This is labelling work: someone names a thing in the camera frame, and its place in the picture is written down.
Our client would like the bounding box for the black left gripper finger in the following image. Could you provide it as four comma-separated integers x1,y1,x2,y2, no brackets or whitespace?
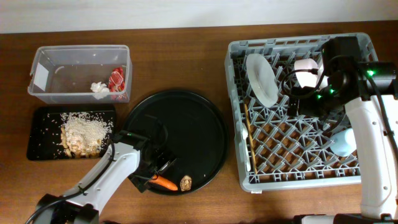
128,174,153,193
158,159,177,174

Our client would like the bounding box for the orange carrot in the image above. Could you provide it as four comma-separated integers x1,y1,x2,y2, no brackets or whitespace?
149,175,178,191

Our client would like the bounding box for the brown food lump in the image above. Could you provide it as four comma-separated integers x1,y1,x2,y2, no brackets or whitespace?
180,175,192,192

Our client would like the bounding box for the small pink saucer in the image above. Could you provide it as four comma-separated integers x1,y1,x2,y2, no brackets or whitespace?
294,58,324,87

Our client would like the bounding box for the grey plate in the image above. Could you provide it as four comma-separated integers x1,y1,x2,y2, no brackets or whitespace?
246,54,279,108

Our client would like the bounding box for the blue plastic cup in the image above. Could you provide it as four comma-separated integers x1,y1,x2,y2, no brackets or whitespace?
330,128,357,157

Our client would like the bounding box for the white plastic fork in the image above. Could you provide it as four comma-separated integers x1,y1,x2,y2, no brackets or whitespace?
242,124,251,172

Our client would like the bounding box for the pistachio shells and rice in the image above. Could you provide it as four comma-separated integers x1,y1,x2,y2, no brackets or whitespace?
61,114,110,159

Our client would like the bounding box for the wooden chopstick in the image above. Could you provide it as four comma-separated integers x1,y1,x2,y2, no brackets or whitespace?
244,103,257,174

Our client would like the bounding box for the red snack wrapper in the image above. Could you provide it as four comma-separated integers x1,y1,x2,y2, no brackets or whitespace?
108,67,125,92

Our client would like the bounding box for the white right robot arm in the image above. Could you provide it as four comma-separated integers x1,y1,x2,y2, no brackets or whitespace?
285,36,397,223

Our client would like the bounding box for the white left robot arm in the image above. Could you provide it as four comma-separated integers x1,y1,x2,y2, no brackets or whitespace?
27,129,178,223

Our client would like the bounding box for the grey dishwasher rack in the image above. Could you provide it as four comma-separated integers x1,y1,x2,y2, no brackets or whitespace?
224,35,361,193

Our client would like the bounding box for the clear plastic waste bin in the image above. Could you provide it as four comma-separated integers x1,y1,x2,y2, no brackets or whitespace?
27,45,132,104

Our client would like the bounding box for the round black serving tray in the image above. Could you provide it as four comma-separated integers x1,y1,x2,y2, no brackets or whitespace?
123,90,229,195

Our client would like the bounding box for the crumpled white tissue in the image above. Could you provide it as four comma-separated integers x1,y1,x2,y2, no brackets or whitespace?
90,82,109,100

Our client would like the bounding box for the black rectangular tray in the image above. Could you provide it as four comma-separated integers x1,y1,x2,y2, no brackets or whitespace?
26,105,116,161

